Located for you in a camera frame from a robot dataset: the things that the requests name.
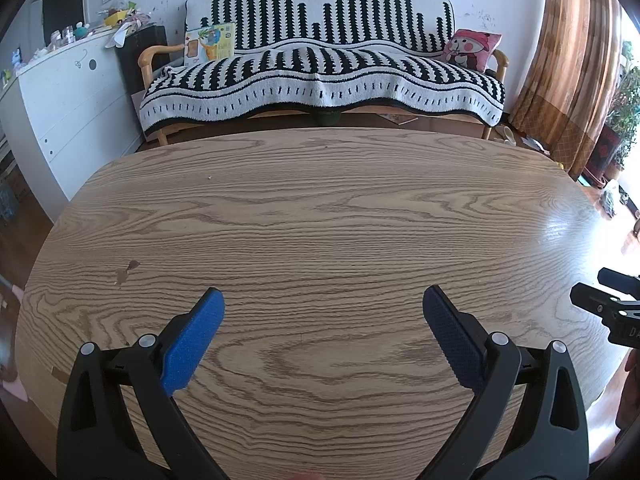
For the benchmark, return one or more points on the colourful picture book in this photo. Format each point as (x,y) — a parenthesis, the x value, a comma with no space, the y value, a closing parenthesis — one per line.
(210,44)

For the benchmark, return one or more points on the wooden frame sofa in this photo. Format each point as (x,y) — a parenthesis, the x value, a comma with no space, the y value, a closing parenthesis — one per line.
(155,52)

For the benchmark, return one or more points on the brown curtain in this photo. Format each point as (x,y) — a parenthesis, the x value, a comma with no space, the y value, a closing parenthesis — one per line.
(560,60)

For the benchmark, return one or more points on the white cabinet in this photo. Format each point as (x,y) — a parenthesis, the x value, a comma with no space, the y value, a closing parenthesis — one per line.
(75,110)

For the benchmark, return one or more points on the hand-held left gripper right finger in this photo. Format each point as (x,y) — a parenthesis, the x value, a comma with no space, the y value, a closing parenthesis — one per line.
(452,332)

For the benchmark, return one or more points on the white cloth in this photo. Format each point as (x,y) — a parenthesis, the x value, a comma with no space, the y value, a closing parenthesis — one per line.
(118,38)

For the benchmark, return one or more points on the small teal toy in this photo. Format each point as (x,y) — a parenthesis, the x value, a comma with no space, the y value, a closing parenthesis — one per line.
(81,31)

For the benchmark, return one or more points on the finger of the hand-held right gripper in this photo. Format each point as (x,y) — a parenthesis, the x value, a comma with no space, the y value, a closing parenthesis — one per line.
(617,280)
(592,299)

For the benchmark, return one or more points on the grey crumpled bag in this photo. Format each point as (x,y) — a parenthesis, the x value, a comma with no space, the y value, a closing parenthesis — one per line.
(610,199)

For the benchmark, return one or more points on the black box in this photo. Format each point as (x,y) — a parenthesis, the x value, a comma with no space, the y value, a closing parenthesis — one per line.
(145,40)

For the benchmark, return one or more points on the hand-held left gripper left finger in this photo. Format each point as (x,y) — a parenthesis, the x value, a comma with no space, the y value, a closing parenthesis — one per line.
(195,340)

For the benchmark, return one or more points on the green potted plant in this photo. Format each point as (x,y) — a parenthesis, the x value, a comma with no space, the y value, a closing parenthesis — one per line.
(627,100)

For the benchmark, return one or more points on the black white striped blanket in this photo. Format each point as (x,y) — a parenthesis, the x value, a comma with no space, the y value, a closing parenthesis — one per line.
(325,75)

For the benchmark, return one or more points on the pink plastic bin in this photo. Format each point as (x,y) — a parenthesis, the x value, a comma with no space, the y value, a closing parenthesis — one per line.
(12,382)

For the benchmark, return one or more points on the cardboard piece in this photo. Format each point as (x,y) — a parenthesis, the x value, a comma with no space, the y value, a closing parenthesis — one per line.
(397,119)

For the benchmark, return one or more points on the dark red planter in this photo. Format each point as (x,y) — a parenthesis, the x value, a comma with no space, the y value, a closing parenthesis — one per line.
(605,152)

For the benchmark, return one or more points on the white paper scrap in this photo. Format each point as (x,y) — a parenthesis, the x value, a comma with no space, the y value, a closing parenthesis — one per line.
(535,144)

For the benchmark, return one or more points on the row of small bottles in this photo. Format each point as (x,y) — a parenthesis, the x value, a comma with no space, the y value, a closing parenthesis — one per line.
(61,37)

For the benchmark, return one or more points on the pink cartoon pillow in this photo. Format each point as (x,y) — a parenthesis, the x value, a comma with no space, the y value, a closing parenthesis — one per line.
(472,49)

